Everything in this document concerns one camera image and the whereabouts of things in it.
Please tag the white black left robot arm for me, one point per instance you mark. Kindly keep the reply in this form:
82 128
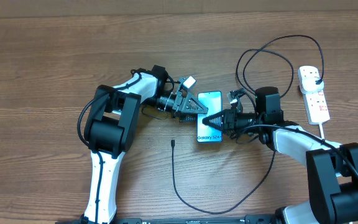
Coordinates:
107 127

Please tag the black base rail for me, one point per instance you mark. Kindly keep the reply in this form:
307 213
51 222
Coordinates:
248 219

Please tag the blue Galaxy smartphone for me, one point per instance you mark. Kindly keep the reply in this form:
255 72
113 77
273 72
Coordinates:
213 101

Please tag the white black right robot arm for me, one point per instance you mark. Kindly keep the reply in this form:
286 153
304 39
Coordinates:
332 168

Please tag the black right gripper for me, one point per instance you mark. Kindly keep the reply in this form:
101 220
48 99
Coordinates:
229 116

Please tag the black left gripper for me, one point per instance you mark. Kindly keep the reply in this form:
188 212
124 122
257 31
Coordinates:
182 106

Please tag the white power strip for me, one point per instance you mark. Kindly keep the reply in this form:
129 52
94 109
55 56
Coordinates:
315 103

